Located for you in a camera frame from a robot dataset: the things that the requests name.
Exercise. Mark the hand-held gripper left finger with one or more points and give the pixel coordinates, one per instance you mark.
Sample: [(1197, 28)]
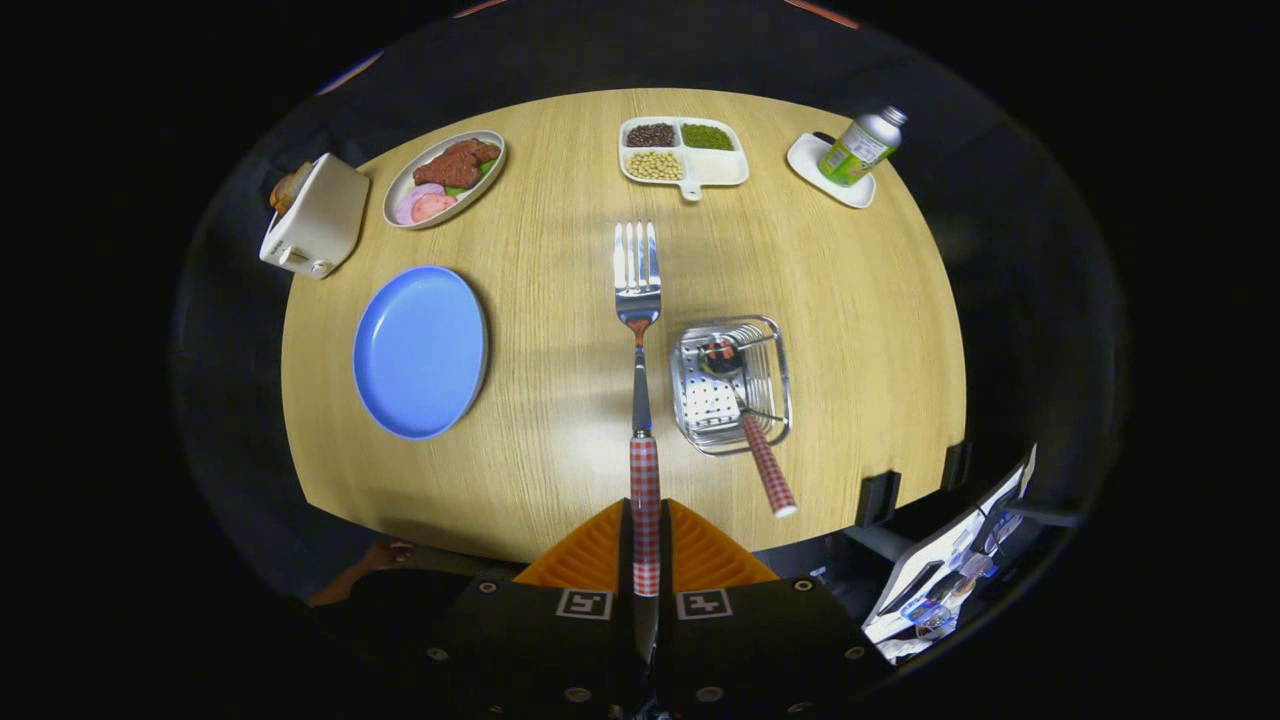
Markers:
[(530, 650)]

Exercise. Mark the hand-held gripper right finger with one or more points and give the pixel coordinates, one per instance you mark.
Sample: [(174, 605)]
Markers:
[(760, 650)]

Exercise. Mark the white screen device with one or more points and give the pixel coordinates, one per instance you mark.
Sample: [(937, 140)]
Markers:
[(935, 560)]

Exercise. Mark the perforated metal basket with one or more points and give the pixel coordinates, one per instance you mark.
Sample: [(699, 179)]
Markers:
[(705, 400)]

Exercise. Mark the round blue plate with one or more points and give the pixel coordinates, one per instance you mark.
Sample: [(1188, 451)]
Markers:
[(420, 350)]

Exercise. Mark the pink ham slices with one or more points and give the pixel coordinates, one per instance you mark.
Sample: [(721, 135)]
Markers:
[(425, 205)]

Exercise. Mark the oval white plate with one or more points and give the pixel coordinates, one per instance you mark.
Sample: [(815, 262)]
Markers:
[(405, 195)]

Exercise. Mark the white toaster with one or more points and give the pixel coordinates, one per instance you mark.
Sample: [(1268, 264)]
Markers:
[(322, 215)]

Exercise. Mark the white divided tray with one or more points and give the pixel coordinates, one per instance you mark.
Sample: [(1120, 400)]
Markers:
[(718, 168)]

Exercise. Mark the brown meat slices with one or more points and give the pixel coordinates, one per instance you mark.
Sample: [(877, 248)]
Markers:
[(452, 165)]

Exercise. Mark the small white dish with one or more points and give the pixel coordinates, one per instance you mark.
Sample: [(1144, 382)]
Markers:
[(805, 160)]

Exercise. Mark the pile of yellow soybeans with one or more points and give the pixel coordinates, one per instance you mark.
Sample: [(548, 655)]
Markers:
[(655, 165)]

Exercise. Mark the green label metal bottle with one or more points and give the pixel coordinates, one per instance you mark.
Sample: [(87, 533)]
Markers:
[(858, 150)]

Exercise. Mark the pile of green beans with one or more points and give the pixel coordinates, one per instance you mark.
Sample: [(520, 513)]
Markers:
[(707, 137)]

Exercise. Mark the toasted bread slice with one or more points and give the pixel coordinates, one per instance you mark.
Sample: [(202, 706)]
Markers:
[(288, 187)]

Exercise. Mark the pile of dark red beans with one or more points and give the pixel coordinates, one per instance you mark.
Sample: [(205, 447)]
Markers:
[(652, 135)]

